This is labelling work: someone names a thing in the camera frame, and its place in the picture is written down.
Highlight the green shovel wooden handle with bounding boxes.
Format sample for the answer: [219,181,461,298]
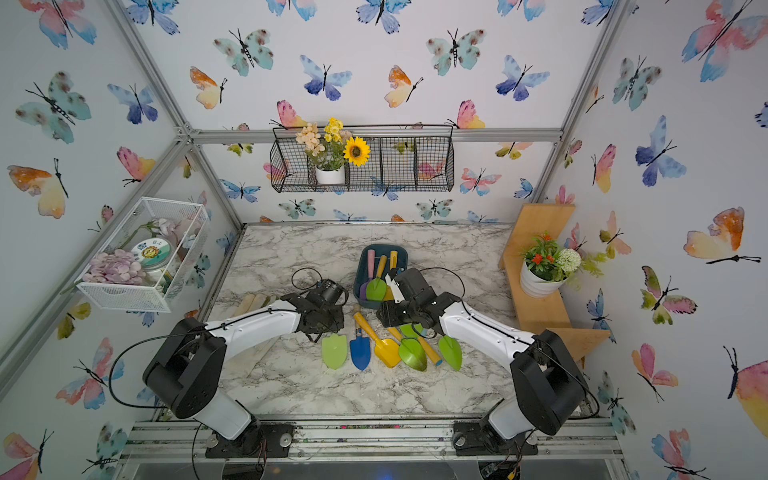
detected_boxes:
[321,333,348,370]

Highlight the green leaf shovel yellow handle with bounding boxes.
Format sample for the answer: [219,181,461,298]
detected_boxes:
[366,255,388,302]

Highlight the yellow scoop shovel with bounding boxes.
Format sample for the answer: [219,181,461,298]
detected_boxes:
[353,312,401,368]

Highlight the purple shovel pink handle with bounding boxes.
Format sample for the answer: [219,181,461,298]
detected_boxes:
[359,249,376,301]

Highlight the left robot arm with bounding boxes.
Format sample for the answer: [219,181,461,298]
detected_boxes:
[143,279,349,441]

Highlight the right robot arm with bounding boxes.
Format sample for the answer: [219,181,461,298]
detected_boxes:
[380,268,588,440]

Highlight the dark teal storage box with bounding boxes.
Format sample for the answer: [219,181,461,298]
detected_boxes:
[352,243,409,310]

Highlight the wooden zigzag shelf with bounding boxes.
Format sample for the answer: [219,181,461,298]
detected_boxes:
[499,204,609,367]

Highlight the red flower plant white pot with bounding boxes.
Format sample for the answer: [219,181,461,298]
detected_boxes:
[520,233,609,298]

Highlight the sunflower bouquet white pot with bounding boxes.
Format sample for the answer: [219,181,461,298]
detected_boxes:
[295,117,371,186]

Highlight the round green tin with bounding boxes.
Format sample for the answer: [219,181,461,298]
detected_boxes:
[131,237,172,271]

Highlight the pink artificial flowers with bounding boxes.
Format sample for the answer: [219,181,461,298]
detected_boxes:
[81,249,146,285]

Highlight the blue shovel wooden handle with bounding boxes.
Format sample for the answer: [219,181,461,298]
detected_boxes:
[349,319,371,371]

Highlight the green narrow shovel yellow handle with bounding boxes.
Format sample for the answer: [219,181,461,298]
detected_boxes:
[438,336,463,371]

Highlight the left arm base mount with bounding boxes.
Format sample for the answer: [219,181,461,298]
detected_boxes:
[205,421,295,460]

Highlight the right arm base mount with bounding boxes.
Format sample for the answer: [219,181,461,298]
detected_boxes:
[451,419,538,456]

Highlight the black wire wall basket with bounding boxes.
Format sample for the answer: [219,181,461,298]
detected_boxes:
[265,124,455,199]

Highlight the white wire mesh basket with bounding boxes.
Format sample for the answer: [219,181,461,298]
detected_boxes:
[75,197,211,313]

